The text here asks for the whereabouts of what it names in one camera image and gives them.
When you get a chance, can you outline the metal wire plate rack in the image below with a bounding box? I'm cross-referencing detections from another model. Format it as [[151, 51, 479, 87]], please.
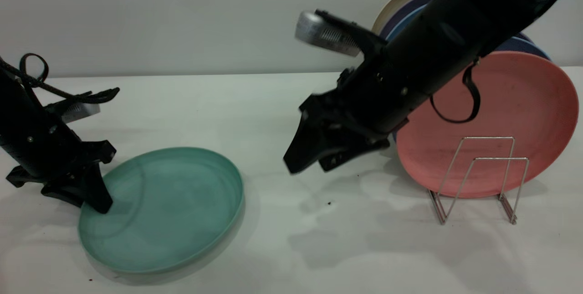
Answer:
[[428, 137, 530, 226]]

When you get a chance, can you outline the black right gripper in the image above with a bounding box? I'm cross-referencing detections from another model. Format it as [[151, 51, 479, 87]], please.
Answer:
[[283, 55, 410, 175]]

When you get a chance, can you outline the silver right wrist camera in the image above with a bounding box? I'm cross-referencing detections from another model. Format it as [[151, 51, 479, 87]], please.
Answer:
[[295, 9, 388, 57]]

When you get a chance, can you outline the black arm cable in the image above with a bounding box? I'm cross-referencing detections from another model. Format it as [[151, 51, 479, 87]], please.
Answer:
[[430, 58, 481, 124], [0, 53, 120, 104]]

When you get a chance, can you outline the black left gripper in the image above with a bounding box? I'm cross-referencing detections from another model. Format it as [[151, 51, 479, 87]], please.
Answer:
[[6, 123, 117, 215]]

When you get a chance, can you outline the green plastic plate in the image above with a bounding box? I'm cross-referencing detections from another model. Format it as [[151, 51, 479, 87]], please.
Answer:
[[78, 147, 245, 274]]

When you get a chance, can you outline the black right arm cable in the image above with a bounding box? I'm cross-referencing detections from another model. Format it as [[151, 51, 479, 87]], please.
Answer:
[[430, 58, 481, 124]]

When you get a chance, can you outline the blue plastic plate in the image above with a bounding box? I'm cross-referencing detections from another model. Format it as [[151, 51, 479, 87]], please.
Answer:
[[493, 36, 551, 61], [387, 4, 430, 42]]

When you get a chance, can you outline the pink plastic plate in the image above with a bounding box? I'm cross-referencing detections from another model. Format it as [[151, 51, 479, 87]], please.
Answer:
[[395, 51, 579, 199]]

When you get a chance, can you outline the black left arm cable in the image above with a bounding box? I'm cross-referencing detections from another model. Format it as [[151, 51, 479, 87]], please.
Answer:
[[0, 53, 120, 104]]

